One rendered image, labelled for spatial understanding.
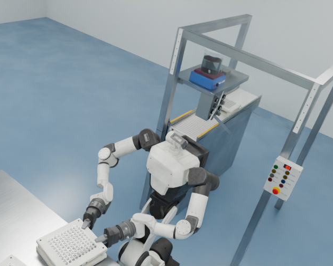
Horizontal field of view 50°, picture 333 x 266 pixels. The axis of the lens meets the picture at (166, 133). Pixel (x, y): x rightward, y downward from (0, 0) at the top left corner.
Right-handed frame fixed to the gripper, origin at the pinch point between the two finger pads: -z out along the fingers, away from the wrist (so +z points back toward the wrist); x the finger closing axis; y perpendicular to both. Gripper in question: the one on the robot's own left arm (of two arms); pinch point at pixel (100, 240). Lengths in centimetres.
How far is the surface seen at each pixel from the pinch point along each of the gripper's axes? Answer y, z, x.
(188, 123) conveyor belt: 78, 126, 4
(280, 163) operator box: -13, 121, -22
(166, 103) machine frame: 81, 99, -19
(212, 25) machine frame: 91, 138, -76
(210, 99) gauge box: 52, 114, -35
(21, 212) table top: 40.8, -25.2, 6.7
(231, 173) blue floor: 84, 227, 98
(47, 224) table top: 27.0, -16.1, 6.8
